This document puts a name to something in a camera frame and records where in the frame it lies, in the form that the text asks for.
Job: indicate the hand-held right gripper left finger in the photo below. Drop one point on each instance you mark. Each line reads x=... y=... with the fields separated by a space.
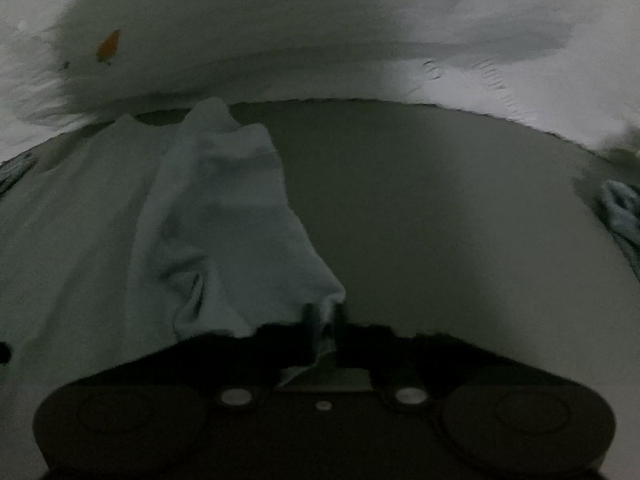
x=295 y=345

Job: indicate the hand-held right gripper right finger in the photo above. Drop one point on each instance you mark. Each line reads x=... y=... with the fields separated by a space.
x=360 y=347

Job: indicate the pale blue garment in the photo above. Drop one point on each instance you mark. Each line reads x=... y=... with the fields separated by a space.
x=225 y=220

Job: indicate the grey-green sheet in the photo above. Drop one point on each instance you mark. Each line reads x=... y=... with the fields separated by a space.
x=450 y=210

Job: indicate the light blue crumpled cloth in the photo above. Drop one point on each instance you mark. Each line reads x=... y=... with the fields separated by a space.
x=622 y=220

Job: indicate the white carrot print blanket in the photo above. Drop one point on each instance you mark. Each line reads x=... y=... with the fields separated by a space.
x=300 y=20

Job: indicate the teal striped cloth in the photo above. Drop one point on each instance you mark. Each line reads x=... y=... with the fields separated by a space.
x=15 y=172

